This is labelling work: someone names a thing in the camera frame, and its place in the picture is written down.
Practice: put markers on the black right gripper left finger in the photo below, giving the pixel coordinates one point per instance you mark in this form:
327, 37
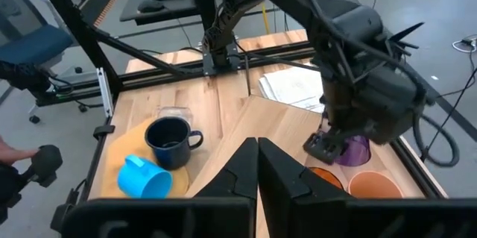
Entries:
238, 178

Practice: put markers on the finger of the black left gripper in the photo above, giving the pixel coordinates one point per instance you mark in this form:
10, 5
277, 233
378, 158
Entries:
322, 148

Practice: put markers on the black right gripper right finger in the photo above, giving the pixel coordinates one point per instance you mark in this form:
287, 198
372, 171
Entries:
279, 182

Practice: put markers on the orange translucent tumbler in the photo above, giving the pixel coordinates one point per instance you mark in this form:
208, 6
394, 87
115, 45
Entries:
328, 176

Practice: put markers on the purple translucent tumbler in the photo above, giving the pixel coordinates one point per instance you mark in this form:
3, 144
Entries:
356, 152

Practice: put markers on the peach opaque cup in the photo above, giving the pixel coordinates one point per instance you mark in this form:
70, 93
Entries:
374, 185

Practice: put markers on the dark blue enamel mug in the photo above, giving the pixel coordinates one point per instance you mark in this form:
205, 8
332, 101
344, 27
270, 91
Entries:
171, 144

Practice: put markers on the light blue plastic mug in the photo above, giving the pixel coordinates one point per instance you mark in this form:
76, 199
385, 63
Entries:
145, 182

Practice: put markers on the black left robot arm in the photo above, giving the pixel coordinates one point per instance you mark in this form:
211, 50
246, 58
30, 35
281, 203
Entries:
231, 14

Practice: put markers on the white patterned towel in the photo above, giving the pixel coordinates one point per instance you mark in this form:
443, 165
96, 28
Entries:
294, 87

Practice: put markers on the small clear plastic cup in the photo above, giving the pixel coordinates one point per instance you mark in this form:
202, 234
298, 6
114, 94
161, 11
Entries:
175, 112

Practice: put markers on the yellow waffle cloth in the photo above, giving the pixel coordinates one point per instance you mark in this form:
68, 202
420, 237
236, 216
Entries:
112, 171

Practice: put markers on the black computer mouse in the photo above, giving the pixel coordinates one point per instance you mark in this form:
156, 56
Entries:
150, 5

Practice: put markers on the black floor mat orange edge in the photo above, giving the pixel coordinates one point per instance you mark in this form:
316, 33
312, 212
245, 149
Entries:
98, 10

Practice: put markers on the person's hand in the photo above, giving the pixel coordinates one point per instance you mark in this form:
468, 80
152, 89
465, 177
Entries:
11, 154

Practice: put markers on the blue office chair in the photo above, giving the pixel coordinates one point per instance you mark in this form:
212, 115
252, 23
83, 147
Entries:
37, 44

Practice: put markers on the black metal table frame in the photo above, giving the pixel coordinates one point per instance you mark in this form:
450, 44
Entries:
164, 75

